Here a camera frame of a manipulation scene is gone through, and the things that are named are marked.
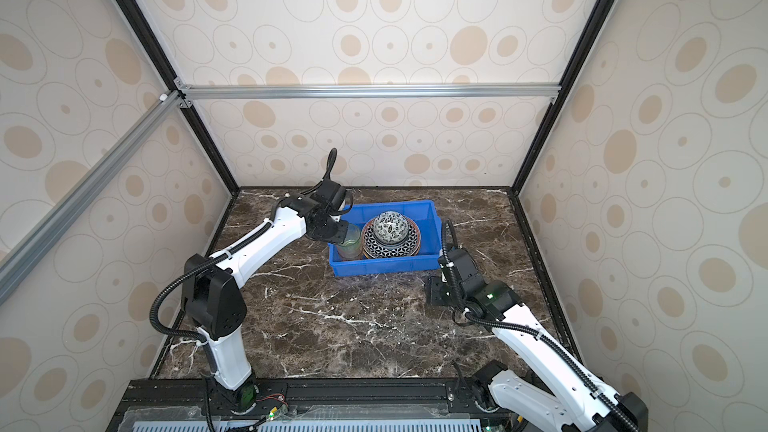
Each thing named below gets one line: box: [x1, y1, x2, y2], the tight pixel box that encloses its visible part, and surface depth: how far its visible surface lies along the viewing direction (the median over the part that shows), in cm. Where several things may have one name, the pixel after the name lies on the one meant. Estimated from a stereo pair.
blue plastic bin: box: [329, 199, 442, 276], surface depth 99 cm
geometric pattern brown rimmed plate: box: [361, 216, 421, 260], surface depth 100 cm
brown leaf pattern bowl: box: [373, 211, 409, 245], surface depth 99 cm
